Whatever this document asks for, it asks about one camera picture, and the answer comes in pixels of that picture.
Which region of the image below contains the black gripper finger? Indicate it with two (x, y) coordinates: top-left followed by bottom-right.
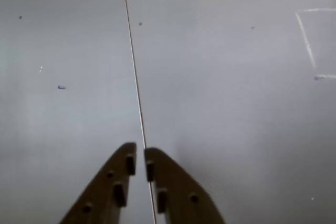
(143, 147), (227, 224)
(59, 142), (138, 224)

